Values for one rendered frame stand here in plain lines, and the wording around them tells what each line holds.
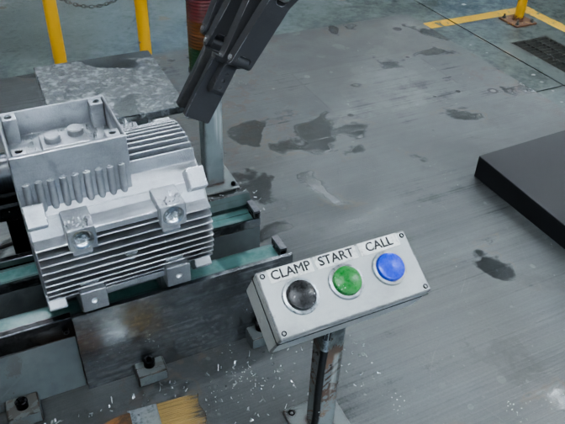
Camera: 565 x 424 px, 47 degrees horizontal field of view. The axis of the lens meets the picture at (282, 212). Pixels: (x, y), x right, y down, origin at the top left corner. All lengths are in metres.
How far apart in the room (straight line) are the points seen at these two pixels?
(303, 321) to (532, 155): 0.81
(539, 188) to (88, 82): 0.88
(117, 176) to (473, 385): 0.54
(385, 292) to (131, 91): 0.79
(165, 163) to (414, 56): 1.13
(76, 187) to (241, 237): 0.32
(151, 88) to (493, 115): 0.76
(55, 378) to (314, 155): 0.69
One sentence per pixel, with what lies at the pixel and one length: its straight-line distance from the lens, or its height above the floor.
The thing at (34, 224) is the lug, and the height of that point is 1.08.
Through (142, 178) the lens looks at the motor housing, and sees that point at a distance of 0.75.
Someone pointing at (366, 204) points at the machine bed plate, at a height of 0.80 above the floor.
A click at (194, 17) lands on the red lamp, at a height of 1.13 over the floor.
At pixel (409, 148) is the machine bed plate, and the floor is 0.80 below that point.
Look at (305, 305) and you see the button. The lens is 0.61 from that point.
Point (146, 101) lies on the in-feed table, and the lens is 1.26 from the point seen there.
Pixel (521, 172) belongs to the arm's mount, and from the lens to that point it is 1.28.
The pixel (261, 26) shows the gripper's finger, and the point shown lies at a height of 1.27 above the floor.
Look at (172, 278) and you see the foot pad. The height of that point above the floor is 0.97.
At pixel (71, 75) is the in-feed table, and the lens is 1.39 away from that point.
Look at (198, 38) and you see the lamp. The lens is 1.06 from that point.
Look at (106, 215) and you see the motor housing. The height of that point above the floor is 1.06.
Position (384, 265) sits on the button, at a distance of 0.65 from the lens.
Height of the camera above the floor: 1.51
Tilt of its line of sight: 38 degrees down
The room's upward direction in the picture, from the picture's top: 2 degrees clockwise
